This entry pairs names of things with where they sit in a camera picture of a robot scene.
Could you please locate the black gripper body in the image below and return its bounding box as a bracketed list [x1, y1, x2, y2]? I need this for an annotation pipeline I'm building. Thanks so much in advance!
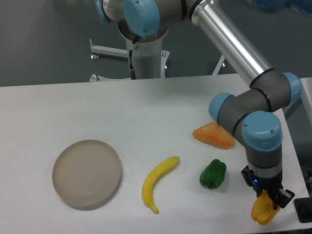
[241, 166, 283, 190]

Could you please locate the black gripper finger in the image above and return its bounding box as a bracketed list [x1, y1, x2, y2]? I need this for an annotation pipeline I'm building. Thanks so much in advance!
[267, 188, 295, 209]
[252, 184, 263, 197]

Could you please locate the yellow toy pepper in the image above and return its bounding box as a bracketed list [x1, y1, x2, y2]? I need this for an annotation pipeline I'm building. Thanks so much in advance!
[251, 191, 281, 225]

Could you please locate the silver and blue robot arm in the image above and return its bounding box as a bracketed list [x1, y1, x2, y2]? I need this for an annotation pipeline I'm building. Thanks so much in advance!
[95, 0, 302, 209]

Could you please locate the green toy pepper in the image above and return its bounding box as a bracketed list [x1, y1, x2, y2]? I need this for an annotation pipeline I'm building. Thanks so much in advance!
[199, 159, 227, 189]

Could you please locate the beige round plate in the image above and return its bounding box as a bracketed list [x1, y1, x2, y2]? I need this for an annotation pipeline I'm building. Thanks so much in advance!
[52, 139, 122, 211]

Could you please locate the black device at table edge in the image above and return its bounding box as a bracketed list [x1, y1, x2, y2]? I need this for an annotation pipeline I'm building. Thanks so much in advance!
[293, 197, 312, 223]

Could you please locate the orange toy fruit slice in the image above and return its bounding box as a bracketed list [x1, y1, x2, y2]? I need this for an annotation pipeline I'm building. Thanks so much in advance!
[193, 122, 235, 149]

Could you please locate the yellow toy banana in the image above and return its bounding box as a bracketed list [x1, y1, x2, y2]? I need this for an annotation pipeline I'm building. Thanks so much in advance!
[141, 156, 180, 214]

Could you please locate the white robot stand frame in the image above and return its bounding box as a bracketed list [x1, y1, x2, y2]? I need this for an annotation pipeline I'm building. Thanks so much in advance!
[89, 38, 229, 80]

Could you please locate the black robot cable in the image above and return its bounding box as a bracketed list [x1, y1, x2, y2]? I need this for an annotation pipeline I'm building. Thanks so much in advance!
[128, 36, 138, 80]

